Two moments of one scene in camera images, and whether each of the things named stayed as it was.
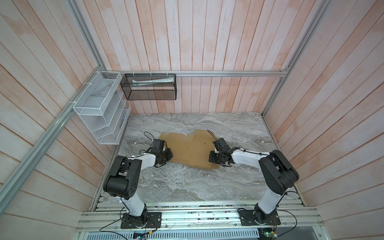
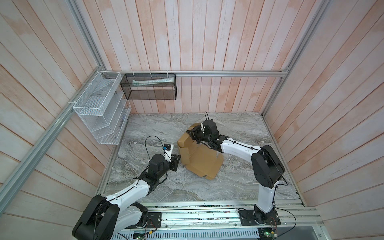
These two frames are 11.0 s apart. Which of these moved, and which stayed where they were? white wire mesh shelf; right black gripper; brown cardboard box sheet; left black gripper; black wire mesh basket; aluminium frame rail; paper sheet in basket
Moved: right black gripper; brown cardboard box sheet; left black gripper
Stayed: paper sheet in basket; aluminium frame rail; white wire mesh shelf; black wire mesh basket
